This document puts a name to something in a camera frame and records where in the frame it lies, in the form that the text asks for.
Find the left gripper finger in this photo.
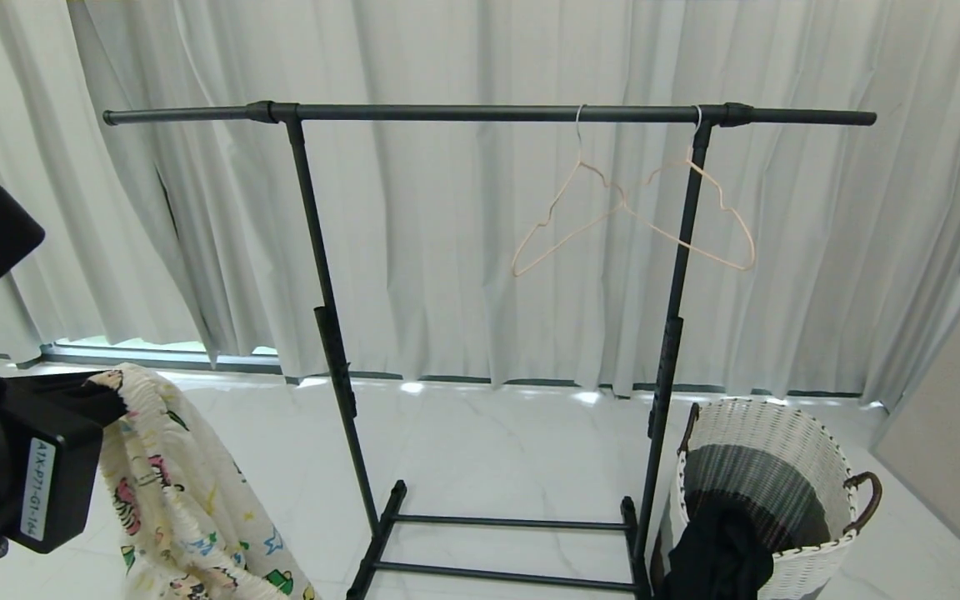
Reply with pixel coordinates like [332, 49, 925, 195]
[38, 379, 128, 428]

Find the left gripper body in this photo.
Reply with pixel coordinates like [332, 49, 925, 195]
[0, 371, 106, 555]

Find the cream printed garment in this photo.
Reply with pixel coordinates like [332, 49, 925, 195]
[84, 364, 318, 600]

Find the pink clothes hanger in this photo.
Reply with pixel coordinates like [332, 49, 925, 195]
[512, 104, 627, 278]
[622, 104, 757, 273]

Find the black clothes rack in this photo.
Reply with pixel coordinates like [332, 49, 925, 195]
[102, 101, 878, 600]

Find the white laundry basket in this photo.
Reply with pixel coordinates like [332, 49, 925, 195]
[676, 398, 883, 600]

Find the window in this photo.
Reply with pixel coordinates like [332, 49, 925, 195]
[38, 336, 281, 376]

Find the white curtain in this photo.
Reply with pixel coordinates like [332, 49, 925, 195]
[67, 0, 960, 409]
[0, 0, 223, 368]

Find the black garment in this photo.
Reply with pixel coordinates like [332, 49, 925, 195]
[655, 498, 775, 600]

